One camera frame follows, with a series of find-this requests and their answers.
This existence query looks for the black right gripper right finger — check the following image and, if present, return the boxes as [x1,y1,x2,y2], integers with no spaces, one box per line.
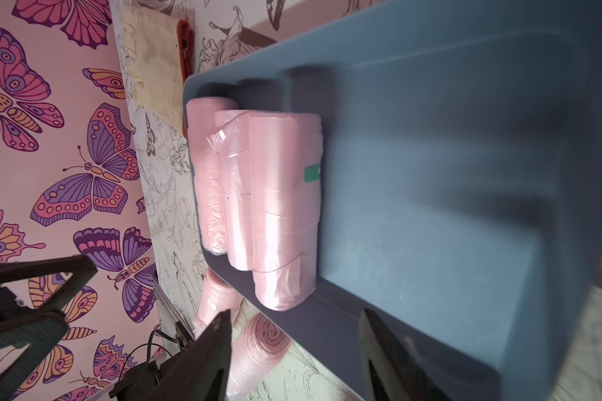
[359,308,448,401]

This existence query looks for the cream work glove red cuff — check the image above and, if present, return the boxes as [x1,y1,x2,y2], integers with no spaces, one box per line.
[121,4,194,133]

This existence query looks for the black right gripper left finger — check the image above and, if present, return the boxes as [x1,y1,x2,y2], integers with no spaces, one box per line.
[125,310,232,400]

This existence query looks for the pink trash bag roll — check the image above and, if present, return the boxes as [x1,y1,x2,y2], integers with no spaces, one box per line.
[248,112,324,311]
[186,97,237,255]
[193,268,243,338]
[226,314,291,400]
[208,110,254,272]

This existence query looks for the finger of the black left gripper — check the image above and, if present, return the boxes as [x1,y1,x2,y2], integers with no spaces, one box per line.
[0,310,70,401]
[0,255,98,311]

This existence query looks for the blue plastic storage box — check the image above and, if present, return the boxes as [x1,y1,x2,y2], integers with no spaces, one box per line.
[184,1,602,400]

